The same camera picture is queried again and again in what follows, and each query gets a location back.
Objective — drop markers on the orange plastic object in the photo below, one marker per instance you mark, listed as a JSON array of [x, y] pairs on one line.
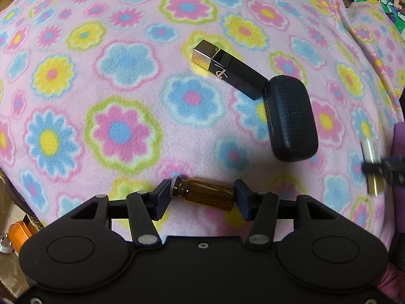
[[19, 232]]

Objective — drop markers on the black and gold lipstick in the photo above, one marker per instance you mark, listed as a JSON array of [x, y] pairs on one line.
[[234, 73]]

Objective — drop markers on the white and gold tube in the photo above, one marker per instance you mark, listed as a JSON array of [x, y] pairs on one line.
[[370, 151]]

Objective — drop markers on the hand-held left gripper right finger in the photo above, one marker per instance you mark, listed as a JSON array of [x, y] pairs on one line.
[[243, 200]]

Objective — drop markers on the silver metal part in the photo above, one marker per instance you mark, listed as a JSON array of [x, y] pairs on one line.
[[5, 243]]

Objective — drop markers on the black oval hard case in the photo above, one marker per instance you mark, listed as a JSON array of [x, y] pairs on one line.
[[291, 117]]

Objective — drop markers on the purple box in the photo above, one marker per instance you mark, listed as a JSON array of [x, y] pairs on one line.
[[400, 139]]

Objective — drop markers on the amber glass bottle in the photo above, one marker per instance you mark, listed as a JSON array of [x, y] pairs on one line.
[[208, 193]]

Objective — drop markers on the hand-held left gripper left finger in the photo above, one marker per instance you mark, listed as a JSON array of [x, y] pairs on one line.
[[161, 200]]

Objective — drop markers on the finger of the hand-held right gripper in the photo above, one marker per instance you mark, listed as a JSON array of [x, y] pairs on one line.
[[387, 170]]

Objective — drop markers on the pink floral fleece blanket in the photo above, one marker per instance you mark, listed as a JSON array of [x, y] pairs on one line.
[[126, 69]]

